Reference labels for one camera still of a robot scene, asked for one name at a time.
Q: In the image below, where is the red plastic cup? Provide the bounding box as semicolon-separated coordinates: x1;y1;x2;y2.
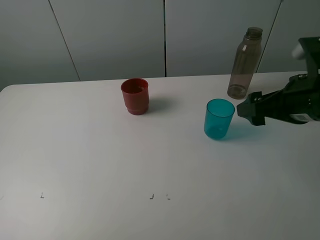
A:
120;78;150;116

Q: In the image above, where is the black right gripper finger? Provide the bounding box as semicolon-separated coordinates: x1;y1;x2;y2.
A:
236;91;266;126

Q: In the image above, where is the teal transparent plastic cup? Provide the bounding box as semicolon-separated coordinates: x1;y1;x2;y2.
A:
204;98;235;140

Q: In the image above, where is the smoky transparent water bottle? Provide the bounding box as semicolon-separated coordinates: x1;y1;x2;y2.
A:
227;27;263;100

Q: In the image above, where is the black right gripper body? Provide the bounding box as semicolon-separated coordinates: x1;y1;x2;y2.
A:
263;74;320;125

